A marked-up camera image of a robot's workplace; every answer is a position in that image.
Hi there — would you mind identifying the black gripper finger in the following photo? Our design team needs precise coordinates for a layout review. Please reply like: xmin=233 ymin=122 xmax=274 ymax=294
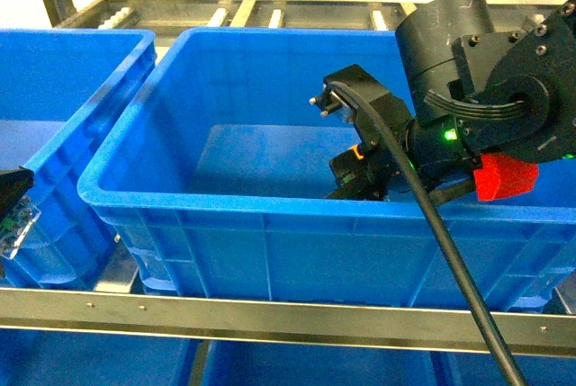
xmin=0 ymin=167 xmax=34 ymax=220

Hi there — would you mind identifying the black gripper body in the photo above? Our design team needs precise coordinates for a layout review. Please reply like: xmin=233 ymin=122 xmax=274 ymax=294
xmin=327 ymin=124 xmax=477 ymax=202

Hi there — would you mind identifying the red mushroom push button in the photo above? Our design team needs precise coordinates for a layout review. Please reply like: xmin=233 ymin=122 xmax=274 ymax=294
xmin=1 ymin=195 xmax=41 ymax=260

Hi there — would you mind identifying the large blue centre bin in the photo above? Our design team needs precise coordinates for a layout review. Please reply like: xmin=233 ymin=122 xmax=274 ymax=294
xmin=76 ymin=27 xmax=576 ymax=313

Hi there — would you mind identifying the metal roller rack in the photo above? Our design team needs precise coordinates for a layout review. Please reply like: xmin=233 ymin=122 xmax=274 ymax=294
xmin=26 ymin=0 xmax=576 ymax=386

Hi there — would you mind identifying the blue lower left bin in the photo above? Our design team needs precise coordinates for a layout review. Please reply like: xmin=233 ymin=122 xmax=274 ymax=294
xmin=1 ymin=328 xmax=199 ymax=385

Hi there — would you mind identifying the blue lower right bin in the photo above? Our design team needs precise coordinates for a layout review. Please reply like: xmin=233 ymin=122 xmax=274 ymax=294
xmin=433 ymin=353 xmax=575 ymax=385

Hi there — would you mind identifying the blue lower centre bin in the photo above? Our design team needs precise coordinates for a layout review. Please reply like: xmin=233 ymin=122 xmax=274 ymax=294
xmin=202 ymin=341 xmax=445 ymax=385

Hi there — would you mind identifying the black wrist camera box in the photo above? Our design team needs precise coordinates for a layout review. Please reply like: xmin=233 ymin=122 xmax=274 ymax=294
xmin=309 ymin=64 xmax=412 ymax=156

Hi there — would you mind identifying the black cable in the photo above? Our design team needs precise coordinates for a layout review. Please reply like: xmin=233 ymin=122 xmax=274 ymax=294
xmin=326 ymin=81 xmax=527 ymax=386

